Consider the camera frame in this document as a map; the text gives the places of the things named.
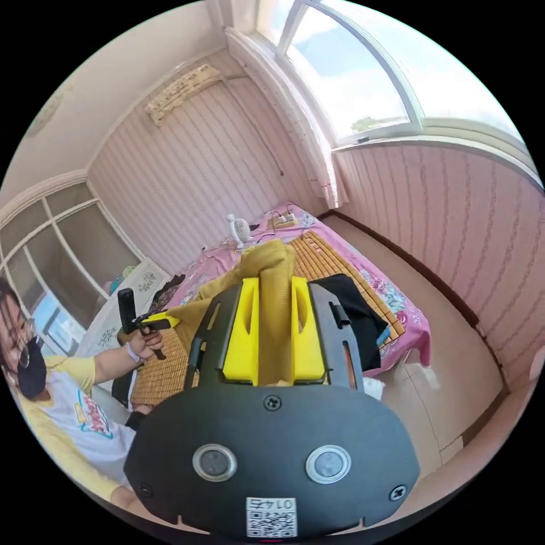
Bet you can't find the window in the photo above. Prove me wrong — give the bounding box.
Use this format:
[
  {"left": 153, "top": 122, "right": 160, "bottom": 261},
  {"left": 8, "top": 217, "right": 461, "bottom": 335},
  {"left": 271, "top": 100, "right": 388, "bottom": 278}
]
[{"left": 254, "top": 0, "right": 528, "bottom": 150}]

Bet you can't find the small white fan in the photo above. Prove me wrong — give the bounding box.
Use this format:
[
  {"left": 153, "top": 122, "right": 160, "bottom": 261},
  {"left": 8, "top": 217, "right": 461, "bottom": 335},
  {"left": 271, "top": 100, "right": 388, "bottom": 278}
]
[{"left": 225, "top": 212, "right": 253, "bottom": 250}]

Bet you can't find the pile of clothes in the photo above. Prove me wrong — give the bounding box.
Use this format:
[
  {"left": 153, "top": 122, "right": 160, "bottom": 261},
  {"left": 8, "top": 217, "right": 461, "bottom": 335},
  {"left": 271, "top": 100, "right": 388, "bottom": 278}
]
[{"left": 146, "top": 274, "right": 187, "bottom": 317}]

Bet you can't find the cupboard with glass doors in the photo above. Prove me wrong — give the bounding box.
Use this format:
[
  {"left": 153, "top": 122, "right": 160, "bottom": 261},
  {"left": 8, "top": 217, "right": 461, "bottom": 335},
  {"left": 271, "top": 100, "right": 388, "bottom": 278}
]
[{"left": 0, "top": 178, "right": 146, "bottom": 359}]

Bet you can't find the person's body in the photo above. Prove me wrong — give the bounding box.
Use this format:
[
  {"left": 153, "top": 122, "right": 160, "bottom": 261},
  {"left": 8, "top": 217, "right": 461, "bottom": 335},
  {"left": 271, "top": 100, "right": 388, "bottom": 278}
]
[{"left": 0, "top": 275, "right": 138, "bottom": 506}]

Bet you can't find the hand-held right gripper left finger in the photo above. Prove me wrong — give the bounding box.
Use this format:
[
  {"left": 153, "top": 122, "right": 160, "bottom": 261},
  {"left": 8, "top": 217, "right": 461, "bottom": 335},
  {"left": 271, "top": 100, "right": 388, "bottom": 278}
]
[{"left": 223, "top": 277, "right": 261, "bottom": 380}]

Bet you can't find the black garment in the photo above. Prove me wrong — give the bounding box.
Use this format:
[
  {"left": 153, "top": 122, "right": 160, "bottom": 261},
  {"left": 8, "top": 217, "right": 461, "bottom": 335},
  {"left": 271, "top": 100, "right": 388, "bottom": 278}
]
[{"left": 305, "top": 274, "right": 389, "bottom": 372}]

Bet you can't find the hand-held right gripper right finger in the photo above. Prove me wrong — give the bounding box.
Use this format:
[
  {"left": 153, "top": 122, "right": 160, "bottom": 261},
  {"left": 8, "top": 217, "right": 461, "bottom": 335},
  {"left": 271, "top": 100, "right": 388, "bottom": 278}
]
[{"left": 291, "top": 275, "right": 328, "bottom": 379}]

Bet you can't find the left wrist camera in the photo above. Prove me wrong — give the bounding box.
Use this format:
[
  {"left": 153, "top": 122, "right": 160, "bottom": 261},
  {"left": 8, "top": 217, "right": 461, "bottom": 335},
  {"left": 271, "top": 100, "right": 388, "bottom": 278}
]
[{"left": 117, "top": 288, "right": 136, "bottom": 338}]

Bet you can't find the dark yellow short sleeve shirt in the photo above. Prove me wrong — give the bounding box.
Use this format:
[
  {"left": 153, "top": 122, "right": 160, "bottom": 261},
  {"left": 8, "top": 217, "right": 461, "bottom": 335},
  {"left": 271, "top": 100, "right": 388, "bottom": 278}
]
[{"left": 168, "top": 238, "right": 297, "bottom": 388}]

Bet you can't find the bed with pink floral sheet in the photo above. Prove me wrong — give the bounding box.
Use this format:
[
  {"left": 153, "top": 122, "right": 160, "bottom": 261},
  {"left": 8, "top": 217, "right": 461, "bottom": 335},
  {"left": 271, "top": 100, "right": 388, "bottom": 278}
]
[{"left": 111, "top": 202, "right": 432, "bottom": 412}]

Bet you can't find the covered air conditioner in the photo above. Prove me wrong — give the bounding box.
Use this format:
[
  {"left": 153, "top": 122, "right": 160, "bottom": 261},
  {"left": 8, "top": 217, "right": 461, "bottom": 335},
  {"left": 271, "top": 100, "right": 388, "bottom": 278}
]
[{"left": 144, "top": 64, "right": 224, "bottom": 128}]

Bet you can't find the white curtain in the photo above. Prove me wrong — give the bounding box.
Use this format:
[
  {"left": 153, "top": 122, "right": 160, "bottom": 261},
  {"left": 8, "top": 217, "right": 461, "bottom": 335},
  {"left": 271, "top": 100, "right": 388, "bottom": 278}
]
[{"left": 224, "top": 26, "right": 342, "bottom": 210}]

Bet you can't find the person's left forearm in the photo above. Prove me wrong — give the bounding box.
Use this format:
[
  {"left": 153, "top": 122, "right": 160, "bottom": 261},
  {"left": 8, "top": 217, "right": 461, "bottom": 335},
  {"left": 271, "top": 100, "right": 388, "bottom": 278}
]
[{"left": 90, "top": 342, "right": 144, "bottom": 385}]

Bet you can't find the white floral headboard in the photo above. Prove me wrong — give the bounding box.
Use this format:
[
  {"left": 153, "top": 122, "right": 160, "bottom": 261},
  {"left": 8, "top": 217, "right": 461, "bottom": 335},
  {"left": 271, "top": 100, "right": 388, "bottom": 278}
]
[{"left": 78, "top": 257, "right": 172, "bottom": 363}]

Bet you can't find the person's left hand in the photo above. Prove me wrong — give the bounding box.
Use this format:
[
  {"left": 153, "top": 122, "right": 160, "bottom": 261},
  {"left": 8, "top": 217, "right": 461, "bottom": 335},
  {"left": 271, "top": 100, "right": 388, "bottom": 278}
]
[{"left": 127, "top": 332, "right": 164, "bottom": 363}]

